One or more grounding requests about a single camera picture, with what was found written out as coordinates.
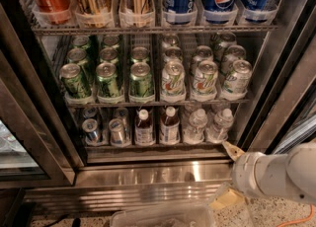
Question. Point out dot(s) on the middle wire shelf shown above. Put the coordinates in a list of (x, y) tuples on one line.
[(155, 104)]

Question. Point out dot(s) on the silver blue can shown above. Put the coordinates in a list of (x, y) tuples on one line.
[(92, 130), (117, 131)]

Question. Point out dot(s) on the clear plastic bin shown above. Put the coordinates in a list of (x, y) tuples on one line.
[(194, 214)]

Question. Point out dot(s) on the silver blue can front left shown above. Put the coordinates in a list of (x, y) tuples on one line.
[(92, 130)]

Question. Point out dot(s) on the green soda can front middle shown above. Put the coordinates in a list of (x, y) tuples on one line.
[(108, 81)]

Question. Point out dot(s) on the wire shelf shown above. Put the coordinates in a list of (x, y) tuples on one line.
[(69, 31), (155, 104)]

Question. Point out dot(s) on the upper wire shelf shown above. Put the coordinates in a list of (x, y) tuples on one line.
[(69, 31)]

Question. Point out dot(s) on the white diet soda can left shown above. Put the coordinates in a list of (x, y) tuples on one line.
[(173, 75)]

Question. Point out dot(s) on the brown tea bottle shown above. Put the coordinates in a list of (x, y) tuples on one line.
[(143, 129), (169, 127)]

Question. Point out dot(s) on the brown tea bottle right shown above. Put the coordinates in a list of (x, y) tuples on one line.
[(169, 127)]

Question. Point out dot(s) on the white diet soda can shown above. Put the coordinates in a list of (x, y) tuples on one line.
[(173, 75), (205, 78), (237, 79)]

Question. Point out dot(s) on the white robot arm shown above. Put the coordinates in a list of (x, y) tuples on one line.
[(290, 176)]

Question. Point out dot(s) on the glass fridge door left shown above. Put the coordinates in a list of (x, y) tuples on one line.
[(29, 112)]

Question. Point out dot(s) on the steel fridge base grille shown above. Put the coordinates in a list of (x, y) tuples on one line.
[(128, 186)]

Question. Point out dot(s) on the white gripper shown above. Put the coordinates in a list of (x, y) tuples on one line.
[(243, 174)]

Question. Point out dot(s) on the silver blue can front right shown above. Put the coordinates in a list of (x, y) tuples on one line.
[(117, 131)]

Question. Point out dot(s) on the brown tea bottle left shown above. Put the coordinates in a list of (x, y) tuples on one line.
[(143, 129)]

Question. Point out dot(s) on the green soda can front left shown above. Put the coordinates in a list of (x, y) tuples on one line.
[(75, 81)]

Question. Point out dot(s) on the steel fridge door right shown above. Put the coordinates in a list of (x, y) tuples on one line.
[(282, 90)]

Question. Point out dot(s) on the white diet soda can right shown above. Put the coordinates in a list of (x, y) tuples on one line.
[(237, 79)]

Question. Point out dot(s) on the green soda can front right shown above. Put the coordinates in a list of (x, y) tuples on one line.
[(141, 84)]

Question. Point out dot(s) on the clear water bottle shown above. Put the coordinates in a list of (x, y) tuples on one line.
[(222, 122), (193, 133)]

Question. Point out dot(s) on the white diet soda can middle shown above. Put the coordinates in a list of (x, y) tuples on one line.
[(205, 78)]

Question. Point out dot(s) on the green soda can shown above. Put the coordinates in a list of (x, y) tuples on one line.
[(110, 55), (108, 81), (141, 84), (75, 81), (80, 57), (140, 54)]

